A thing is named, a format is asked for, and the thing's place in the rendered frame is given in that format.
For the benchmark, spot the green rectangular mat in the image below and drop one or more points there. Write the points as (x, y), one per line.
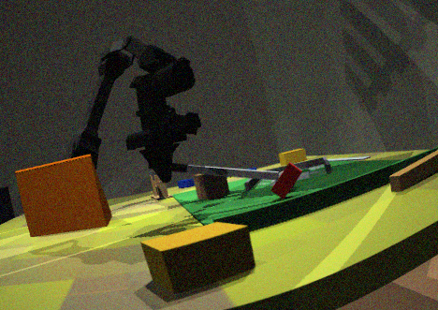
(204, 210)

